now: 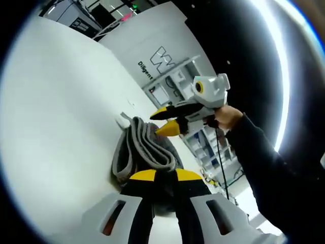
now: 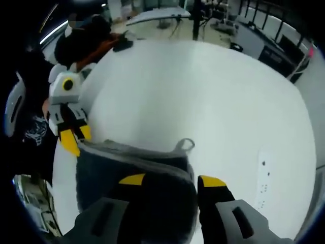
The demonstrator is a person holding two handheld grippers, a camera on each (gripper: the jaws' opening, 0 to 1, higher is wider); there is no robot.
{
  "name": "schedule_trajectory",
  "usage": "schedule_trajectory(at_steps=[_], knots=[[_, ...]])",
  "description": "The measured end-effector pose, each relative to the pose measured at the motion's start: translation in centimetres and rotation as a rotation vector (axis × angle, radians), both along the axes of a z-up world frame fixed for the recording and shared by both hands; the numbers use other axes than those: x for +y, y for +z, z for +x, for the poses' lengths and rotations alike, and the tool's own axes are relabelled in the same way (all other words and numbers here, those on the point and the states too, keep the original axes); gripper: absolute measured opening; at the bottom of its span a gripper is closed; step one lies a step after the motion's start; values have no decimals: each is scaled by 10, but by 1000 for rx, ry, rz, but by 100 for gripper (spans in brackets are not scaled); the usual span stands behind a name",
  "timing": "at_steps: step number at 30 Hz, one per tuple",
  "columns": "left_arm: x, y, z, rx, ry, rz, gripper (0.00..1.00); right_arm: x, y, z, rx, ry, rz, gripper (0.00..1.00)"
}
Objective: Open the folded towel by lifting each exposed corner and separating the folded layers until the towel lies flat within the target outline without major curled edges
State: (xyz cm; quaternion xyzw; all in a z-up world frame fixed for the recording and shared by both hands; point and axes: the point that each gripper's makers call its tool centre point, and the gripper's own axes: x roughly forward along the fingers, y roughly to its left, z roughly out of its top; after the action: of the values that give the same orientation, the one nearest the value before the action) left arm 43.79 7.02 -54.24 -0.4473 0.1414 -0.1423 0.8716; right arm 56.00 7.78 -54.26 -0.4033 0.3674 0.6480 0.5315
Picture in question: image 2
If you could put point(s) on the grey towel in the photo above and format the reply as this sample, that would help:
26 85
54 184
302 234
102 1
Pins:
114 162

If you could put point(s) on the person's left hand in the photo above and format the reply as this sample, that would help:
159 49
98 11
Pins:
46 109

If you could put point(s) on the grey worn chest device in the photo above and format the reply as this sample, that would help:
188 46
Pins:
15 91

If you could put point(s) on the ceiling light strip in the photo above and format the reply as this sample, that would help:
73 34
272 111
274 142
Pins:
54 33

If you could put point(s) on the white table power strip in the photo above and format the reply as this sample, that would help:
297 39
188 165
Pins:
264 162

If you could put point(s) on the small black object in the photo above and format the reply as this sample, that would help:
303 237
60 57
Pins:
123 45

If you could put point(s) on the white side desk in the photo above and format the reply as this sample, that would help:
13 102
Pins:
157 15

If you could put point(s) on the black waste bin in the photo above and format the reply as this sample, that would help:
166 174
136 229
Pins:
236 47

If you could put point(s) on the dark low cabinet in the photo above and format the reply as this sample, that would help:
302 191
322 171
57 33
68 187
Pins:
279 53

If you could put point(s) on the pink tag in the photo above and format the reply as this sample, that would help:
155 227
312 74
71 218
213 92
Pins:
311 52

